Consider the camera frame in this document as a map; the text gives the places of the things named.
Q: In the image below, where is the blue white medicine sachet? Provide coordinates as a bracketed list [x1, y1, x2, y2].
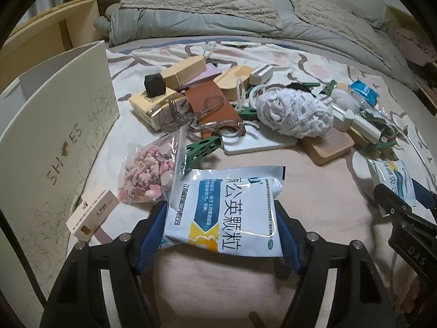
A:
[161, 166, 285, 258]

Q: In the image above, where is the small cream carton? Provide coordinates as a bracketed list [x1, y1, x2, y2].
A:
[66, 186, 119, 242]

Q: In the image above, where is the pink wooden block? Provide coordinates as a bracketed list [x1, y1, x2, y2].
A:
[300, 127, 355, 166]

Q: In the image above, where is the pink beads bag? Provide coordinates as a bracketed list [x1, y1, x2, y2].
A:
[118, 130, 187, 204]

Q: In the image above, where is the blue wipes packet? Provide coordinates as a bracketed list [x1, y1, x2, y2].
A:
[350, 79, 379, 107]

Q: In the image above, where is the white crochet yarn ball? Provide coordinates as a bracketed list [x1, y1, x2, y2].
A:
[253, 87, 333, 139]

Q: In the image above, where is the cartoon bear blanket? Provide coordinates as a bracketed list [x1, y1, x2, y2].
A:
[88, 41, 436, 327]

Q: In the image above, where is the white shoe box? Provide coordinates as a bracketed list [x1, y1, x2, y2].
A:
[1, 42, 119, 293]

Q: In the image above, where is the white tile coaster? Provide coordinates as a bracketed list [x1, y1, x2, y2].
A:
[222, 124, 298, 156]

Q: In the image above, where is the cluttered wardrobe niche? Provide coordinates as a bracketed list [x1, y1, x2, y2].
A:
[385, 5, 436, 116]

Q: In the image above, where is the green clothes peg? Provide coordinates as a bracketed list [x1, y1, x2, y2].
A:
[186, 136, 222, 169]

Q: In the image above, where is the yellow gold box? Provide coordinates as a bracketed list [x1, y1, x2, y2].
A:
[129, 87, 187, 131]

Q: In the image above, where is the white adapter block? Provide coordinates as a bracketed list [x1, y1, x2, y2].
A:
[249, 65, 274, 86]

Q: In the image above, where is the black small cube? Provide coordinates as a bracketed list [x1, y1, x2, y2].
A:
[144, 73, 166, 98]

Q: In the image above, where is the brown leather pouch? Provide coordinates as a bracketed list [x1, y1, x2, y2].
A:
[184, 81, 244, 138]

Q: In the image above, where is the tan wooden case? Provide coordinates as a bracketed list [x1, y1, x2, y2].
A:
[213, 65, 253, 101]

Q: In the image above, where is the beige wooden box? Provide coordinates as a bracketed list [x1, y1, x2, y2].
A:
[161, 55, 207, 90]

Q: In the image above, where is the wooden bedside shelf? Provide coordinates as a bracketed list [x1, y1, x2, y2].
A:
[1, 0, 121, 90]

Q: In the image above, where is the grey folded duvet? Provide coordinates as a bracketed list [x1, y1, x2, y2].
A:
[93, 0, 415, 89]

